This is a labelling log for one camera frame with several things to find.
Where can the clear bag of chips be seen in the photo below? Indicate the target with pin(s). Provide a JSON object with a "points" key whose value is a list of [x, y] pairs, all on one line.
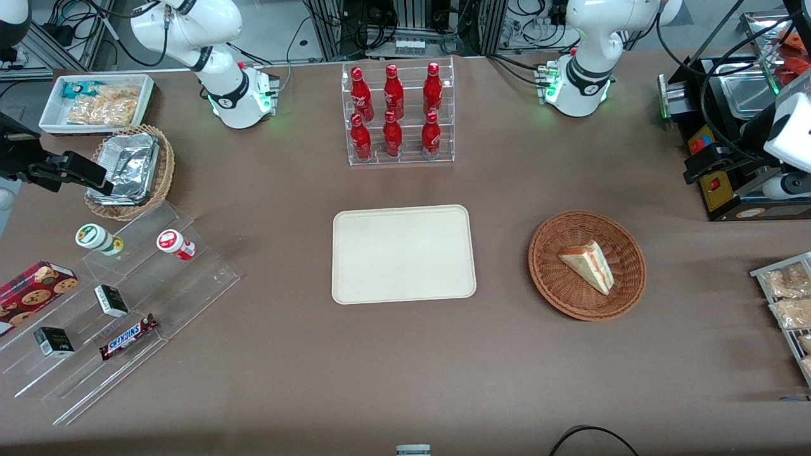
{"points": [[108, 106]]}

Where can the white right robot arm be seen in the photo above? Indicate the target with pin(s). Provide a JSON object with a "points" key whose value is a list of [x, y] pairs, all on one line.
{"points": [[234, 95]]}

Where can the red emergency stop button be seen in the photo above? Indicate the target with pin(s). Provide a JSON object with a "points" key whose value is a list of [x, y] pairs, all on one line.
{"points": [[697, 144]]}

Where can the small black carton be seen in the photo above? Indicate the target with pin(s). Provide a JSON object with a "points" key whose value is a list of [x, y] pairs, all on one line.
{"points": [[111, 301], [54, 342]]}

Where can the red cookie box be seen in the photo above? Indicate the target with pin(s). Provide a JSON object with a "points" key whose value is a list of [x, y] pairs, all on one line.
{"points": [[31, 294]]}

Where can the small grey device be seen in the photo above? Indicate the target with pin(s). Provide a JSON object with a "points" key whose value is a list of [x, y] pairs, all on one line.
{"points": [[413, 450]]}

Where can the green lidded white cup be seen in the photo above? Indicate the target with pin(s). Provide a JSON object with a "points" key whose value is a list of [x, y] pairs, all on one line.
{"points": [[95, 238]]}

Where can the white rectangular snack bin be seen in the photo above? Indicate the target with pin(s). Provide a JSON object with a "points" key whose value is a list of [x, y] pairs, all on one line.
{"points": [[51, 117]]}

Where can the red lidded white bottle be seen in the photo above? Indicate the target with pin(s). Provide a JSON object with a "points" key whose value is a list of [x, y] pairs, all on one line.
{"points": [[174, 244]]}

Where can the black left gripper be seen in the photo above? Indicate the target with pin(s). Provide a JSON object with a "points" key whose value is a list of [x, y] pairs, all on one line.
{"points": [[739, 159]]}

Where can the clear bag of crackers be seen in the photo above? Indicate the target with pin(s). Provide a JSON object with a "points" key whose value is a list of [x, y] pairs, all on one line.
{"points": [[785, 282], [792, 313]]}

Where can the white power strip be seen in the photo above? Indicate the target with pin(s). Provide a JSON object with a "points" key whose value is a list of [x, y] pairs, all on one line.
{"points": [[410, 46]]}

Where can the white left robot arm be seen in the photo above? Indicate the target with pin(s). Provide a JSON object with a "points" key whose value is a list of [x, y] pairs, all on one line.
{"points": [[586, 69]]}

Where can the oval tan wicker basket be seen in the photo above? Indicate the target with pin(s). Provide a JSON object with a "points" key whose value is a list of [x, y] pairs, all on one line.
{"points": [[163, 177]]}

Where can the beige plastic tray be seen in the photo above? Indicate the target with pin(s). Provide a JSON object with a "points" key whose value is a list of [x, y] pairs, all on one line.
{"points": [[403, 254]]}

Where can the red soda bottle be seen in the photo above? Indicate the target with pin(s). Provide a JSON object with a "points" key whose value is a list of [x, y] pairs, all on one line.
{"points": [[392, 136], [393, 92], [433, 88], [360, 139], [431, 136], [362, 95]]}

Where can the clear acrylic bottle rack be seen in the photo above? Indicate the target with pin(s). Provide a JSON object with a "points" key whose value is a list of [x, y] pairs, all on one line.
{"points": [[412, 152]]}

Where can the teal snack packet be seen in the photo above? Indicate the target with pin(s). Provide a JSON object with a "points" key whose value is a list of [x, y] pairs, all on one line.
{"points": [[77, 88]]}

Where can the clear acrylic stepped display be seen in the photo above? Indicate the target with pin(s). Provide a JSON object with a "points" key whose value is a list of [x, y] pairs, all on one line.
{"points": [[190, 297]]}

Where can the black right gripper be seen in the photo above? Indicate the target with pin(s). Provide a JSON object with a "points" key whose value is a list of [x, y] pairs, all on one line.
{"points": [[14, 161]]}

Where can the round brown wicker basket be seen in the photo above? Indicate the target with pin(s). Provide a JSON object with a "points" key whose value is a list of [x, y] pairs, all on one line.
{"points": [[570, 297]]}

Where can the triangular sandwich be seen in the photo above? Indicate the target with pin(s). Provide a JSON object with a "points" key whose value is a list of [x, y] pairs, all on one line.
{"points": [[589, 266]]}

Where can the tray of packaged snacks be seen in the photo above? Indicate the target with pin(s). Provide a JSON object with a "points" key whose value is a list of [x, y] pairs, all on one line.
{"points": [[792, 342]]}

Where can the black food warmer machine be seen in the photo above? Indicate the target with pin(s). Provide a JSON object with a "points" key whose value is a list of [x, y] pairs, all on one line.
{"points": [[722, 196]]}

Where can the aluminium foil containers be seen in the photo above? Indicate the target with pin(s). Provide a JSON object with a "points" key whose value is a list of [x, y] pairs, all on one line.
{"points": [[130, 164]]}

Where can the Snickers chocolate bar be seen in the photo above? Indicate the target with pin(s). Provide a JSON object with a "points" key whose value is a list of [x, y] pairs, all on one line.
{"points": [[127, 337]]}

